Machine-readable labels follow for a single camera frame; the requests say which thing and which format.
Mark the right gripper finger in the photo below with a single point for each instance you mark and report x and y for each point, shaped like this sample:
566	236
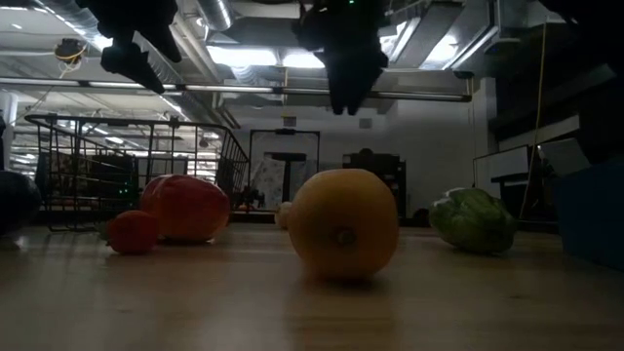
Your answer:
358	88
338	88

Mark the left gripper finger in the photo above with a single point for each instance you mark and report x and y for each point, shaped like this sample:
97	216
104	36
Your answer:
166	41
131	63

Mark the orange fruit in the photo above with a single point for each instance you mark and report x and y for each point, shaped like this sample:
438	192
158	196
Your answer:
341	219

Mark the white garlic bulb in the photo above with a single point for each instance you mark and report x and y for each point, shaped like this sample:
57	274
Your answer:
283	214

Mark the large red tomato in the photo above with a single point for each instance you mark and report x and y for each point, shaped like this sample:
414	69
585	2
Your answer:
187	207

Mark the small red tomato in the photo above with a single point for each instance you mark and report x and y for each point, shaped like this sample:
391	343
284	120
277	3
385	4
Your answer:
132	233

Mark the background black robot arm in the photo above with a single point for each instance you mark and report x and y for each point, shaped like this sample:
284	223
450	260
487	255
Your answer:
248	199

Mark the ceiling light panel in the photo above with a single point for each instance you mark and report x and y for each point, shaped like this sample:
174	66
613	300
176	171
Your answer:
244	56

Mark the black T-shaped stand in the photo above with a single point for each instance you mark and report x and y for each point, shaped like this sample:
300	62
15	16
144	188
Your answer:
287	157

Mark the black shelf cabinet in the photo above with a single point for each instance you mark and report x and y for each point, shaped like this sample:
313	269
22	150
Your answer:
385	185

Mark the white board panel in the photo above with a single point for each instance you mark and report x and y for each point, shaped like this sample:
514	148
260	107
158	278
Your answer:
502	168

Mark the green bell pepper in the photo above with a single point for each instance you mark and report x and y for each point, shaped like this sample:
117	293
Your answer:
473	222

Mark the white slanted panel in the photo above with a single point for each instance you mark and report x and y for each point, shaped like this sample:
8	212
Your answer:
565	156

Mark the blue plastic bin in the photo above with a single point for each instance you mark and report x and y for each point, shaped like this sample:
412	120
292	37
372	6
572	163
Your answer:
592	214

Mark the round silver air duct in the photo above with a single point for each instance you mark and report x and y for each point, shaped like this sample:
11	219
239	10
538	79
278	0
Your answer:
214	12

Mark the large ribbed air duct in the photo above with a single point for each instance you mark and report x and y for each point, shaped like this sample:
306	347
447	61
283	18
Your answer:
61	10

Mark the tall black frame stand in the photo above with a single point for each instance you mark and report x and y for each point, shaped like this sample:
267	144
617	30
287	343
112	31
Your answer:
285	131

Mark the horizontal metal rail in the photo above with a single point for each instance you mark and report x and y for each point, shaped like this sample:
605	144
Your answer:
219	89

